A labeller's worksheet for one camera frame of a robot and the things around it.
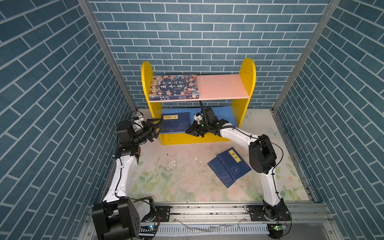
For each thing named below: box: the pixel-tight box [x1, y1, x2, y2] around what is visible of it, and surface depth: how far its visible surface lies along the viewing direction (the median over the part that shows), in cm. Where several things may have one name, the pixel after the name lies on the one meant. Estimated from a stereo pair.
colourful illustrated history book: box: [148, 74, 200, 101], surface depth 72 cm
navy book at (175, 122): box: [162, 112, 191, 134], surface depth 94 cm
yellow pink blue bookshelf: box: [141, 59, 257, 146], surface depth 75 cm
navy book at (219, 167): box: [207, 156, 238, 189], surface depth 89 cm
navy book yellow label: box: [216, 147, 252, 181], surface depth 93 cm
